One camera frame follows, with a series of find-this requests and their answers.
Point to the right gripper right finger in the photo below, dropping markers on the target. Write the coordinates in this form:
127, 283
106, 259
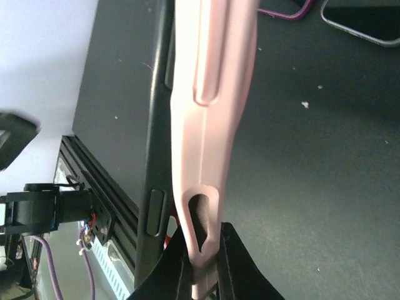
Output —
238, 276

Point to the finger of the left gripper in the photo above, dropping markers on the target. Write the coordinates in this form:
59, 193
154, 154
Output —
17, 131

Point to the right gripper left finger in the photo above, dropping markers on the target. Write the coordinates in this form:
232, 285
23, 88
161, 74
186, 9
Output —
171, 277

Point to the pink phone case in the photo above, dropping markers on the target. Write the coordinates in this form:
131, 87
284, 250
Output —
215, 46

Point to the black phone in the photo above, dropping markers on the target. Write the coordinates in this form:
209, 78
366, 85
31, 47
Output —
290, 10

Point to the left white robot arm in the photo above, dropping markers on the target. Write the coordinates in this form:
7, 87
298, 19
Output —
41, 207

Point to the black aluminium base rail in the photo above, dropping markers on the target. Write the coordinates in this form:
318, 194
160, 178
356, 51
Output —
115, 220

